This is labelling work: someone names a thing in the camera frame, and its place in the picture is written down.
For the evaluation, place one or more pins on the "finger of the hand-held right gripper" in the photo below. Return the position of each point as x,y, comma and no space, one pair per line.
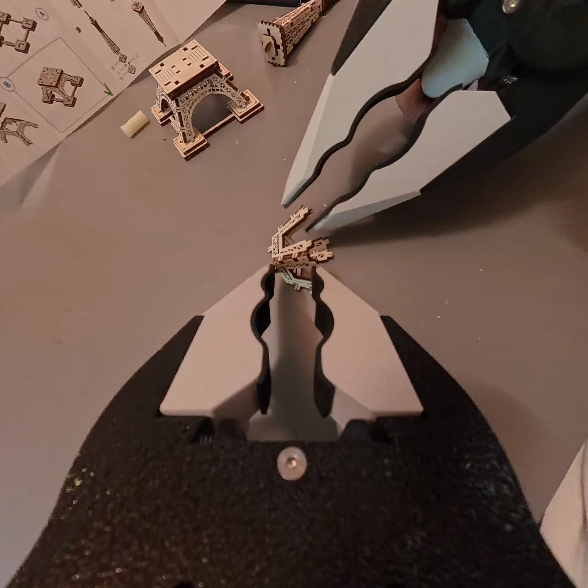
340,110
422,156

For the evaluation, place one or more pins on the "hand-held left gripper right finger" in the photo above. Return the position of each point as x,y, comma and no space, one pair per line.
367,363

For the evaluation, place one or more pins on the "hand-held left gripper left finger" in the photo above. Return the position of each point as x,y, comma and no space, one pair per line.
216,363

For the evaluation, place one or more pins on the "small wooden lattice assembly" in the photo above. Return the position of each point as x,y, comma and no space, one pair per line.
294,250

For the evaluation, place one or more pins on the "grey desk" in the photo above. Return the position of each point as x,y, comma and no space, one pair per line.
115,252

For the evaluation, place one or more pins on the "flat wooden puzzle strip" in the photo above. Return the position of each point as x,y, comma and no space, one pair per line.
285,36

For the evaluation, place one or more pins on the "wooden tower base model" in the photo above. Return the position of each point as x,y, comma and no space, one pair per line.
188,69

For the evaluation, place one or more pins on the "cream wax cylinder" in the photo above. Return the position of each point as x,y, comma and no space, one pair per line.
134,124

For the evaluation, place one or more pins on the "diagram instruction sheet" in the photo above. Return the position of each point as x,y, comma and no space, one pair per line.
69,46

